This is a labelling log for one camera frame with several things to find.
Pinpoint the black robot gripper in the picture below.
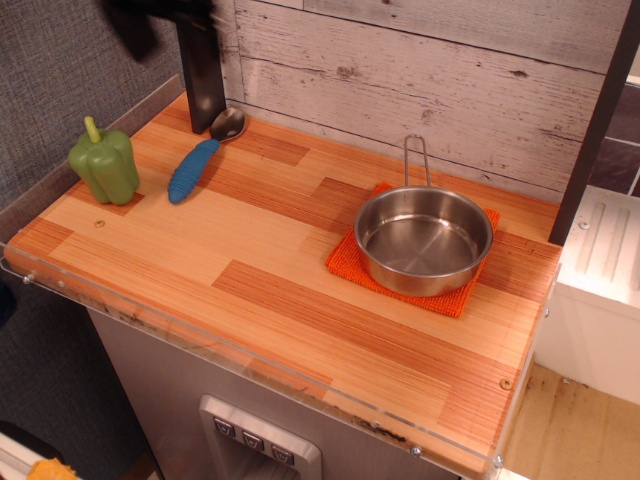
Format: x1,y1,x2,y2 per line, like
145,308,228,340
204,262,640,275
103,0,214,62

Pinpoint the green toy bell pepper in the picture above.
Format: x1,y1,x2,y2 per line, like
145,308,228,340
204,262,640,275
68,116,140,205

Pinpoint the clear acrylic edge guard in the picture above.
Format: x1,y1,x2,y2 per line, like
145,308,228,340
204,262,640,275
1,246,504,479

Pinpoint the orange knitted cloth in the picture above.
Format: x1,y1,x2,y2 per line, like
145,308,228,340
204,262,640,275
325,183,500,318

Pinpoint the stainless steel pan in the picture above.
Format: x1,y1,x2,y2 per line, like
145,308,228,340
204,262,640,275
353,134,494,297

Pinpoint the grey toy fridge cabinet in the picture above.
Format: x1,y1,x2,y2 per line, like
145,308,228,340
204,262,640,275
89,310,455,479

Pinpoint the silver dispenser button panel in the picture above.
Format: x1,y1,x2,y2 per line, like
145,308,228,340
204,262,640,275
199,395,323,479

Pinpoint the yellow cloth object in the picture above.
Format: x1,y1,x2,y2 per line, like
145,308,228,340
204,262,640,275
26,458,78,480

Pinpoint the white toy sink unit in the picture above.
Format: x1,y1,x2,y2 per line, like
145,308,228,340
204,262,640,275
535,186,639,403

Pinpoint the blue handled metal spoon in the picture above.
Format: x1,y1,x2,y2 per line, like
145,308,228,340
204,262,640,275
167,107,246,205

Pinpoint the dark right frame post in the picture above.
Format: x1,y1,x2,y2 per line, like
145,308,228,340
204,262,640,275
548,0,639,246

